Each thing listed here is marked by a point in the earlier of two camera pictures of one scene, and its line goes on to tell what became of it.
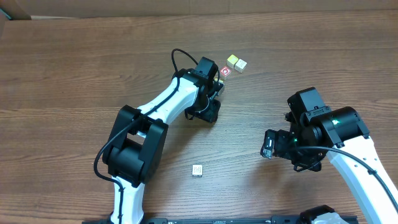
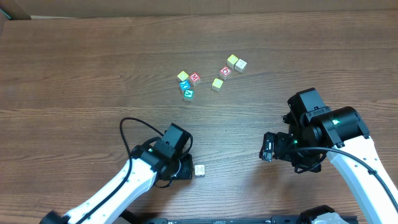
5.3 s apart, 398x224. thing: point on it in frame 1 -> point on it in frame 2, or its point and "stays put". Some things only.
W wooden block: x=197 y=170 stays put
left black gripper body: x=216 y=88 -> x=186 y=168
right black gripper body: x=277 y=143 stays put
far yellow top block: x=231 y=61 stays put
